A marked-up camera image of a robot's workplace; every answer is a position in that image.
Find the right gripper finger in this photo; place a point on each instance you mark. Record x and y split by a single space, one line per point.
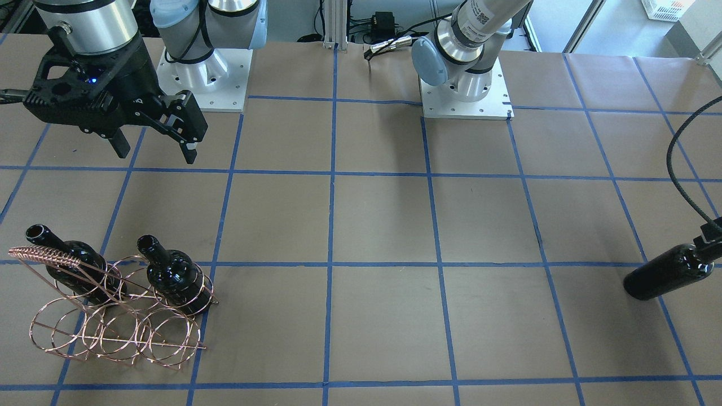
119 143
185 122

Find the dark wine bottle in basket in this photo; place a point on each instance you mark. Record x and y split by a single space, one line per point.
89 278

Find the dark wine bottle carried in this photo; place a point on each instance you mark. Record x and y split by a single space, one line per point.
678 267

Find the copper wire wine basket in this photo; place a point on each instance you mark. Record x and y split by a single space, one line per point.
141 327

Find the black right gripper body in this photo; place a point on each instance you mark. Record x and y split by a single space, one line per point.
137 76

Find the aluminium frame post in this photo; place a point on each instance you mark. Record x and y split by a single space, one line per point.
335 25

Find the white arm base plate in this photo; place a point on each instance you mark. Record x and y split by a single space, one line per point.
219 84

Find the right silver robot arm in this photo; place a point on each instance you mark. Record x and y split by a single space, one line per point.
190 30

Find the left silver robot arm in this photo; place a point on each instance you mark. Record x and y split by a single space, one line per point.
459 55

